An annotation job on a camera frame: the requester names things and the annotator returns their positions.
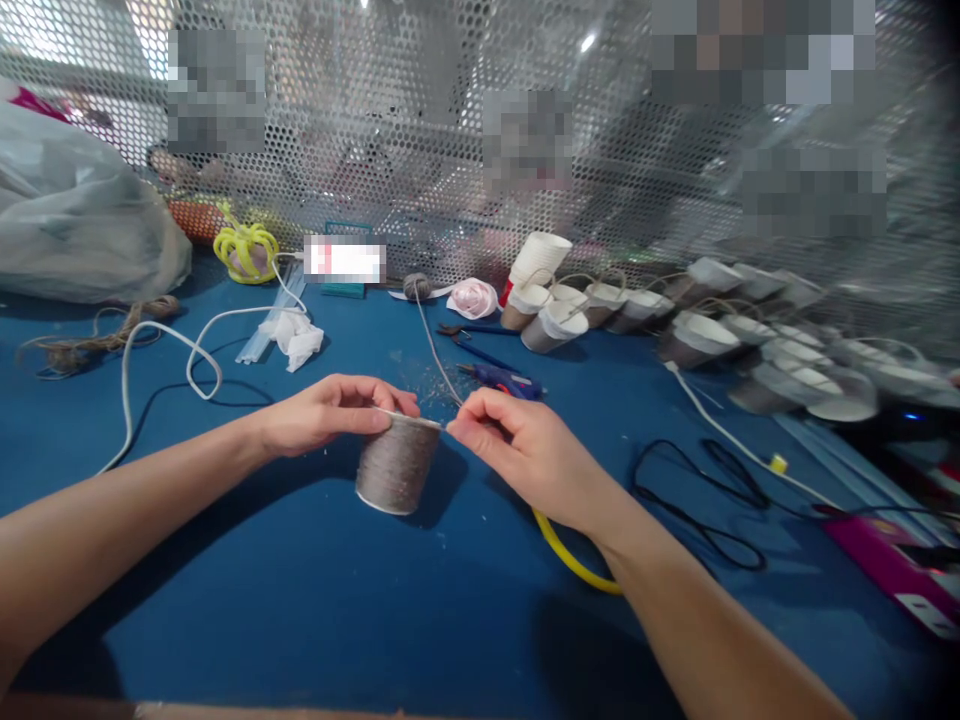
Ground person's right hand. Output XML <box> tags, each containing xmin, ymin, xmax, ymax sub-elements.
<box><xmin>445</xmin><ymin>386</ymin><xmax>639</xmax><ymax>546</ymax></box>

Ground person's left hand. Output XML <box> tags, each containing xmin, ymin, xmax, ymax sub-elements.
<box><xmin>258</xmin><ymin>373</ymin><xmax>422</xmax><ymax>461</ymax></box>

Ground person's right thumb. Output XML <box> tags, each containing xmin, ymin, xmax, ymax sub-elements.
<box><xmin>445</xmin><ymin>416</ymin><xmax>500</xmax><ymax>454</ymax></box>

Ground person's left index finger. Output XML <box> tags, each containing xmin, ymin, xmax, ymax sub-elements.
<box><xmin>329</xmin><ymin>374</ymin><xmax>422</xmax><ymax>419</ymax></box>

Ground person's right index finger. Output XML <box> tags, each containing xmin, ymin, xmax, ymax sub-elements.
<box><xmin>455</xmin><ymin>386</ymin><xmax>526</xmax><ymax>423</ymax></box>

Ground person's right fingers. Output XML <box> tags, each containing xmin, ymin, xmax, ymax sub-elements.
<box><xmin>479</xmin><ymin>431</ymin><xmax>535</xmax><ymax>489</ymax></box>

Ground grey yarn paper cup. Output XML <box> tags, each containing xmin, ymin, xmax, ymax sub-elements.
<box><xmin>354</xmin><ymin>408</ymin><xmax>444</xmax><ymax>517</ymax></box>

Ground grey yarn strand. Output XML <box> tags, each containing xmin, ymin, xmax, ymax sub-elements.
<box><xmin>413</xmin><ymin>293</ymin><xmax>465</xmax><ymax>410</ymax></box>

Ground blue glue gun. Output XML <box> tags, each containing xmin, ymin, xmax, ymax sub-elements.
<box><xmin>455</xmin><ymin>362</ymin><xmax>548</xmax><ymax>400</ymax></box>

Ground crumpled white tissue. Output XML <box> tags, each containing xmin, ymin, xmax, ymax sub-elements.
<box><xmin>269</xmin><ymin>308</ymin><xmax>326</xmax><ymax>374</ymax></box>

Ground pink ribbon rose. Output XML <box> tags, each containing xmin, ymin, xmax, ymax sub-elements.
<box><xmin>446</xmin><ymin>277</ymin><xmax>502</xmax><ymax>320</ymax></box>

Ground clear glue sticks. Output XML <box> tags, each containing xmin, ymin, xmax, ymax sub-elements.
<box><xmin>235</xmin><ymin>271</ymin><xmax>307</xmax><ymax>367</ymax></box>

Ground stack of plain white cups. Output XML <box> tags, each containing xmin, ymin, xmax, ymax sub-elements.
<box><xmin>498</xmin><ymin>230</ymin><xmax>575</xmax><ymax>307</ymax></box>

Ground teal phone stand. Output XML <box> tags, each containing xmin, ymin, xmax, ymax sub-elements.
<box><xmin>320</xmin><ymin>220</ymin><xmax>373</xmax><ymax>299</ymax></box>

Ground yellow crown shaped ornament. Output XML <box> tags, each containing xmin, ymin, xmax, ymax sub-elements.
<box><xmin>212</xmin><ymin>202</ymin><xmax>281</xmax><ymax>286</ymax></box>

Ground blue table cover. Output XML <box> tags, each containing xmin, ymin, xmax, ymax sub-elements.
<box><xmin>0</xmin><ymin>251</ymin><xmax>960</xmax><ymax>720</ymax></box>

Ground orange object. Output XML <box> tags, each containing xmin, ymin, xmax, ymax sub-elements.
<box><xmin>166</xmin><ymin>197</ymin><xmax>226</xmax><ymax>243</ymax></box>

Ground perforated metal panel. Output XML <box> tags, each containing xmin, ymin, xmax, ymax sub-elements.
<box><xmin>0</xmin><ymin>0</ymin><xmax>960</xmax><ymax>361</ymax></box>

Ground jute twine bundle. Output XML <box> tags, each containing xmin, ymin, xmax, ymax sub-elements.
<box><xmin>16</xmin><ymin>294</ymin><xmax>182</xmax><ymax>381</ymax></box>

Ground white plastic bag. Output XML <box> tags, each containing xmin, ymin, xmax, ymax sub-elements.
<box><xmin>0</xmin><ymin>78</ymin><xmax>193</xmax><ymax>305</ymax></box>

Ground pink power strip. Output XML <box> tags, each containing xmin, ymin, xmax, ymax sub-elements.
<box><xmin>821</xmin><ymin>508</ymin><xmax>960</xmax><ymax>640</ymax></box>

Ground blue handled pliers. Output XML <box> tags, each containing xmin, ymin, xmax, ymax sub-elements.
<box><xmin>436</xmin><ymin>322</ymin><xmax>520</xmax><ymax>370</ymax></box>

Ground white cable with yellow tip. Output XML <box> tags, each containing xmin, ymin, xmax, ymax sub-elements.
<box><xmin>664</xmin><ymin>361</ymin><xmax>838</xmax><ymax>513</ymax></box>

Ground black cable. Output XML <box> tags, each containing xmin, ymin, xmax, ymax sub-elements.
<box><xmin>631</xmin><ymin>437</ymin><xmax>771</xmax><ymax>573</ymax></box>

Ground group of wrapped handled cups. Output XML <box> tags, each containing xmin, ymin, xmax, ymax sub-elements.
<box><xmin>500</xmin><ymin>254</ymin><xmax>958</xmax><ymax>425</ymax></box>

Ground white charging cable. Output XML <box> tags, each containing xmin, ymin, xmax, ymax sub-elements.
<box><xmin>95</xmin><ymin>253</ymin><xmax>310</xmax><ymax>475</ymax></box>

